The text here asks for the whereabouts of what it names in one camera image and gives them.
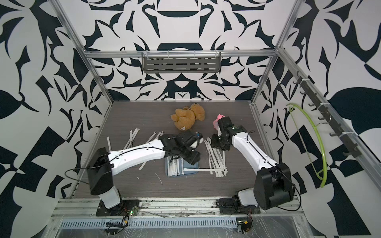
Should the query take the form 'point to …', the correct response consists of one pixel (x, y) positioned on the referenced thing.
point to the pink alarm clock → (215, 123)
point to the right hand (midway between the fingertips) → (213, 142)
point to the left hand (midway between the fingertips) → (196, 153)
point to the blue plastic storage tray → (187, 164)
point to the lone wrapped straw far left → (109, 143)
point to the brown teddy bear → (185, 118)
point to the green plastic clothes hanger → (325, 178)
